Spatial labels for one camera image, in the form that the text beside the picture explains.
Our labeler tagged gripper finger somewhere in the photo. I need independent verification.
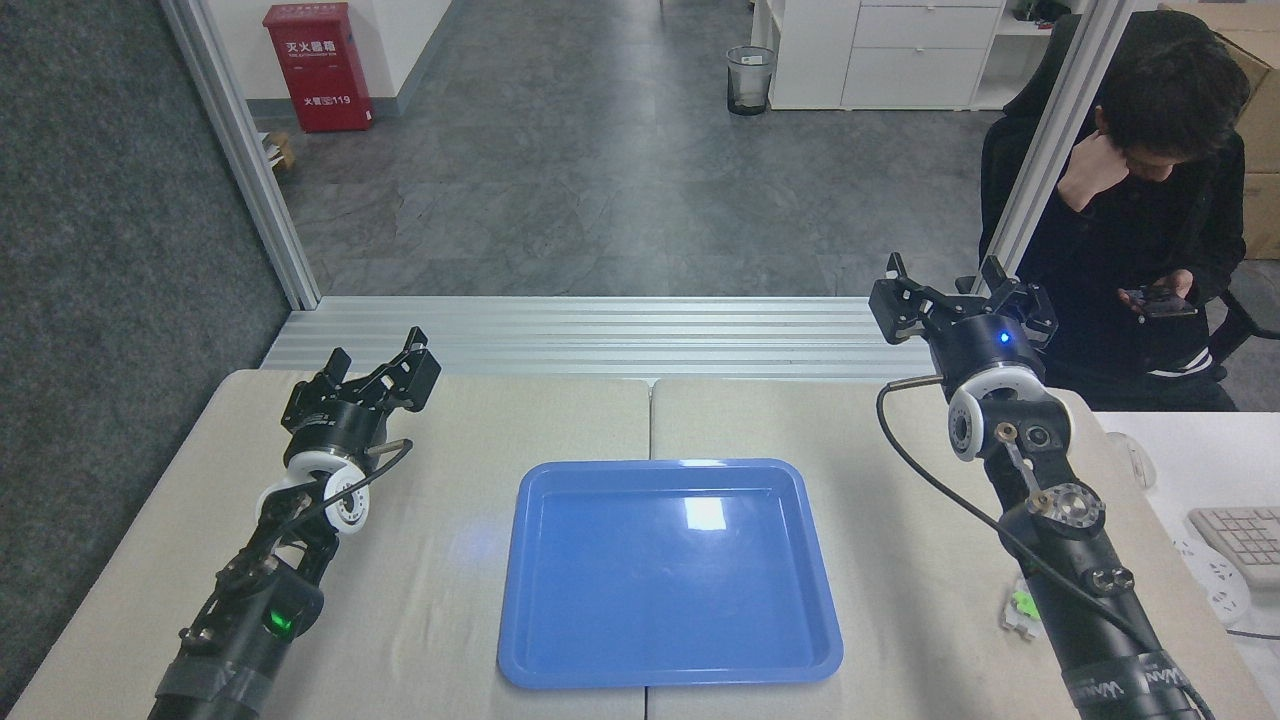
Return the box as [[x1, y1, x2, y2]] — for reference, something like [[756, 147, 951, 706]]
[[350, 327, 442, 413], [283, 348, 353, 421], [980, 255, 1059, 347], [868, 252, 966, 347]]

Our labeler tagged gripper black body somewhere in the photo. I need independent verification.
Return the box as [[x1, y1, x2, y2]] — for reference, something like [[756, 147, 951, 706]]
[[283, 395, 389, 461], [928, 315, 1047, 393]]

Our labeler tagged black smartphone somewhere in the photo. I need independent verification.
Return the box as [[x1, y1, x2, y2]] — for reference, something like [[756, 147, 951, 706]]
[[1118, 285, 1198, 321]]

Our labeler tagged green and white switch part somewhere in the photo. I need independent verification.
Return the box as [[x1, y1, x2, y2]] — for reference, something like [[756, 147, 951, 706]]
[[1002, 588, 1047, 641]]

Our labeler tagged blue plastic tray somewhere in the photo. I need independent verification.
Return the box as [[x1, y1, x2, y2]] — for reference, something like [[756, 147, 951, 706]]
[[497, 458, 844, 690]]

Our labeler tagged person's right hand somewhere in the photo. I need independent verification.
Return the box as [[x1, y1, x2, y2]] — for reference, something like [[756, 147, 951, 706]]
[[1057, 130, 1127, 213]]

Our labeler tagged person's left hand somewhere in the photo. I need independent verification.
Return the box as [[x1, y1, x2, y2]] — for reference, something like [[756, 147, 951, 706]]
[[1128, 269, 1197, 319]]

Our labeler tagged person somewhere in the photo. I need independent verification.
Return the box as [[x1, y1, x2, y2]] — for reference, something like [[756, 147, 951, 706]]
[[985, 35, 1251, 412]]

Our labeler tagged white computer mouse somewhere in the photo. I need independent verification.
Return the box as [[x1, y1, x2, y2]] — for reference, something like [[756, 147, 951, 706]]
[[1105, 432, 1158, 491]]

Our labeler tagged white drawer cabinet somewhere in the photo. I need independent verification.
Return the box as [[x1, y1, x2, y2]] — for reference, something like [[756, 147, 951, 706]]
[[750, 0, 1007, 112]]

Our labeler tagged grey mesh trash bin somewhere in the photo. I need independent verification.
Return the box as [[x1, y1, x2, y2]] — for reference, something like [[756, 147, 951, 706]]
[[726, 46, 777, 117]]

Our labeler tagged large cardboard box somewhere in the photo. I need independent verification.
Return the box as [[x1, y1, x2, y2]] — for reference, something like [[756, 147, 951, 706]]
[[1160, 4, 1280, 261]]

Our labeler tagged white computer keyboard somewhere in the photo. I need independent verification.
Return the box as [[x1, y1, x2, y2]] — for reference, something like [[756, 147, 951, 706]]
[[1187, 506, 1280, 591]]

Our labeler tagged red fire extinguisher box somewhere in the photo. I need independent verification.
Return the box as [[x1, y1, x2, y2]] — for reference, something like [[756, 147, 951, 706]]
[[263, 2, 375, 134]]

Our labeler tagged white power strip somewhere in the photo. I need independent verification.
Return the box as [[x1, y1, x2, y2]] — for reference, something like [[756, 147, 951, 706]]
[[1172, 540, 1252, 627]]

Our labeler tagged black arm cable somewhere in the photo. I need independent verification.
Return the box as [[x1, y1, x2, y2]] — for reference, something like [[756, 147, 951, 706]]
[[290, 438, 415, 526], [877, 376, 1216, 720]]

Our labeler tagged silver aluminium post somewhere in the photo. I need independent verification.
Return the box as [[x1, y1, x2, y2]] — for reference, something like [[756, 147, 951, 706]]
[[160, 0, 322, 311], [975, 0, 1138, 297]]

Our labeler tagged silver aluminium rail platform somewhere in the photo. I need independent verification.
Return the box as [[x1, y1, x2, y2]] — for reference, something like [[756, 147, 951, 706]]
[[262, 296, 943, 384]]

